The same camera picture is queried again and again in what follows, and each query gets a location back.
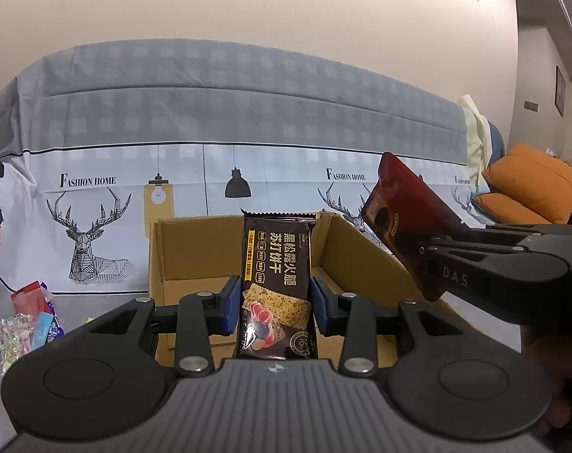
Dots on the clear bag of candies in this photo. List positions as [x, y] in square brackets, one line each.
[14, 342]

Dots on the dark brown cracker packet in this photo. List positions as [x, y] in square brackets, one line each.
[276, 264]

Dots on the flat orange cushion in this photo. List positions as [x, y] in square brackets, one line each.
[507, 210]

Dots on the cream pillow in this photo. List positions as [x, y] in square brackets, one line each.
[472, 137]

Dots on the wall switch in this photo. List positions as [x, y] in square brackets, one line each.
[531, 105]

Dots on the blue pillow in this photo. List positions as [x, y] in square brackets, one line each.
[496, 151]

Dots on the printed grey sofa cover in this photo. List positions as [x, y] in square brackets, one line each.
[267, 104]

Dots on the dark red snack packet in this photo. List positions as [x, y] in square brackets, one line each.
[408, 198]

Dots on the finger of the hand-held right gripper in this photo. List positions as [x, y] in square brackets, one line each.
[455, 269]
[526, 231]

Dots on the cardboard box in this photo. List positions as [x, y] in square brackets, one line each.
[191, 250]

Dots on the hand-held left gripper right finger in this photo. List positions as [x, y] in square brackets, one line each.
[320, 306]

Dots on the narrow framed wall picture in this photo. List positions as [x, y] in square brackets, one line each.
[560, 89]

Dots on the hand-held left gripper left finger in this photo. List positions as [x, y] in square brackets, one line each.
[231, 306]

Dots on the light blue snack packet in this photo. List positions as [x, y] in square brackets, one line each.
[41, 332]

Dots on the large orange cushion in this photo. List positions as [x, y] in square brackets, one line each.
[536, 174]

